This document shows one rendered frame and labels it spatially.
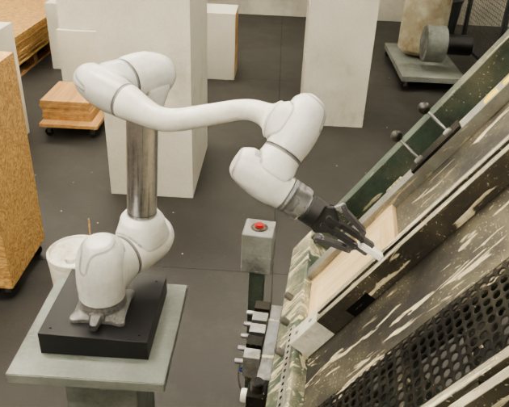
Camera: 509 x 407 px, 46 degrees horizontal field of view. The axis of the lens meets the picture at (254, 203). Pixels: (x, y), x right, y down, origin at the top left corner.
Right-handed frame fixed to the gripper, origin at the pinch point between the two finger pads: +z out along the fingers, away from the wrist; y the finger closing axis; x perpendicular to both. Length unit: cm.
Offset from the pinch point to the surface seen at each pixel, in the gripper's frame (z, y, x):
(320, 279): 9, -34, 42
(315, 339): 8.9, -36.2, 9.5
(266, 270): -2, -56, 67
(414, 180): 10.9, 12.2, 40.9
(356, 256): 10.5, -16.7, 33.9
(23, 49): -263, -207, 488
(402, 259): 10.2, 1.0, 4.9
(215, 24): -106, -72, 514
